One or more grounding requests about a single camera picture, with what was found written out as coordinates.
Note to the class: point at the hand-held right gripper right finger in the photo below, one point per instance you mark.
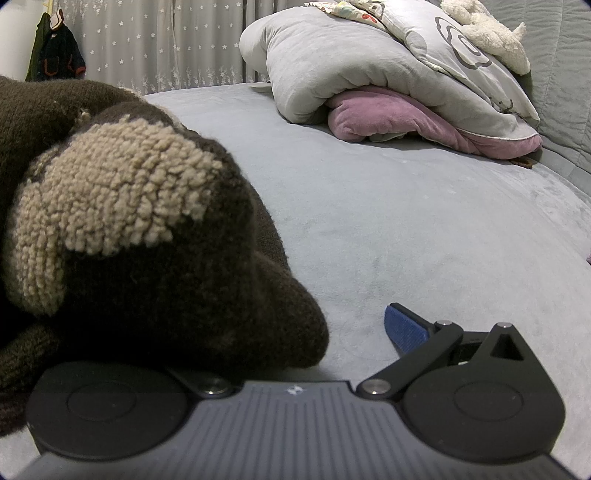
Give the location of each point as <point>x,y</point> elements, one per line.
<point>406,330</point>

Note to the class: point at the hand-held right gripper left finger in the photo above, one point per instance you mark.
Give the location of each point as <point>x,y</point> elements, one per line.
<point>210,386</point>

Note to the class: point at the brown sweater with beige patches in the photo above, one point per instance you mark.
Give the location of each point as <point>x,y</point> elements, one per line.
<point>161,300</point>

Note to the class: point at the grey bed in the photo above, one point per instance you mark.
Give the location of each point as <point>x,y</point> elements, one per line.
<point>415,207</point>

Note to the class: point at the pink pillow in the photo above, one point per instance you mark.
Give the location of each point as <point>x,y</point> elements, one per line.
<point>369,115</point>

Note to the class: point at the grey duvet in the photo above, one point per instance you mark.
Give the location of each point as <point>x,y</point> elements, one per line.
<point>323,60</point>

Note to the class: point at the white plush toy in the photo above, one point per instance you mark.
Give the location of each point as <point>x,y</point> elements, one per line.
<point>498,34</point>

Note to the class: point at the patterned white pillow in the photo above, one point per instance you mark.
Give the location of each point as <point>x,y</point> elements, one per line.
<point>341,8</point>

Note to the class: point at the grey star-print curtain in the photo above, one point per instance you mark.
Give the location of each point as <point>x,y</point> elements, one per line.
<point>161,41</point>

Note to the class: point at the dark hanging jacket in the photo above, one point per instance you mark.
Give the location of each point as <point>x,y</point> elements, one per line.
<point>57,50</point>

